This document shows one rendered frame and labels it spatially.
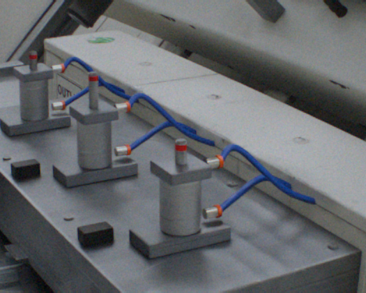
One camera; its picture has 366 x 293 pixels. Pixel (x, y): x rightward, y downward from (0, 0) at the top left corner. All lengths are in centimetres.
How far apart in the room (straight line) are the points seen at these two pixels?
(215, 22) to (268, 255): 32
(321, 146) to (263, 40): 15
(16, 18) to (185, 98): 123
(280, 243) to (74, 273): 11
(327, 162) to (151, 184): 11
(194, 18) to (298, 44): 14
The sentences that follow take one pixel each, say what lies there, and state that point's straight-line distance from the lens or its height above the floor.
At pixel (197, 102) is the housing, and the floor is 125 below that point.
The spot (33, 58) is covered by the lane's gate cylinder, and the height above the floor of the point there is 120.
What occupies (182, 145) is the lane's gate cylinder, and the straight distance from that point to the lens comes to 48.
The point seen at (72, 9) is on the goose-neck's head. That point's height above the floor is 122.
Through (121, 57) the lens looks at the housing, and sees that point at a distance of 80.
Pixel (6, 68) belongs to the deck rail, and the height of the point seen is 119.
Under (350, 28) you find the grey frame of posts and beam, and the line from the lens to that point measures 66.
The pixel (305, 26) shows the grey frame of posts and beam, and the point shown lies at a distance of 69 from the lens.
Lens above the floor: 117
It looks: 4 degrees up
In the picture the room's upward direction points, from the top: 37 degrees clockwise
